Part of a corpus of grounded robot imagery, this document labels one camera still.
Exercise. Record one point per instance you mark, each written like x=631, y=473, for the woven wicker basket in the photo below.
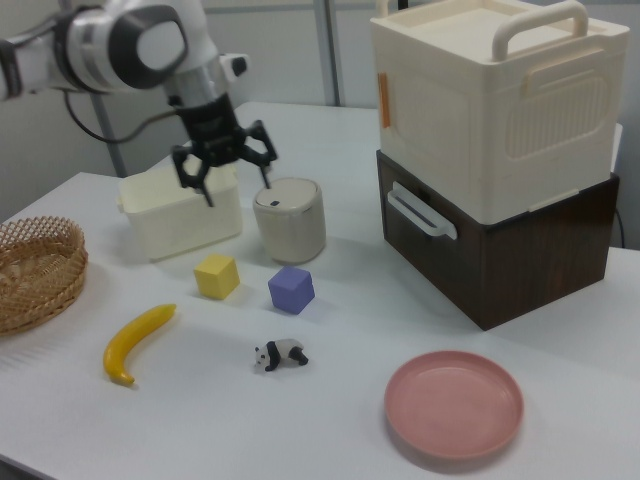
x=45, y=280

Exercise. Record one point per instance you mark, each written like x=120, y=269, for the small beige lidded trash can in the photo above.
x=292, y=225

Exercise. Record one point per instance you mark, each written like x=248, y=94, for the purple cube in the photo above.
x=290, y=292

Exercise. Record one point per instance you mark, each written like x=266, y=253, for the yellow toy banana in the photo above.
x=130, y=337

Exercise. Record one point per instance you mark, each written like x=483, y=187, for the yellow cube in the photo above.
x=215, y=277

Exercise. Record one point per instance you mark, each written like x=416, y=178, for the cream open plastic bin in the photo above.
x=175, y=225

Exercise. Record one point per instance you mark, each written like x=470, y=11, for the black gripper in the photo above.
x=210, y=125

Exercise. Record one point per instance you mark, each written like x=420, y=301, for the orange latch strip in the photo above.
x=385, y=100

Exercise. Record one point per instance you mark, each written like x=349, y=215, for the small panda figurine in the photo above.
x=280, y=352

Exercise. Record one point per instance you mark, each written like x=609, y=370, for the pink plastic plate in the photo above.
x=452, y=405

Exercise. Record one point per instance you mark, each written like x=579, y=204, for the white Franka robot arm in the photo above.
x=95, y=50

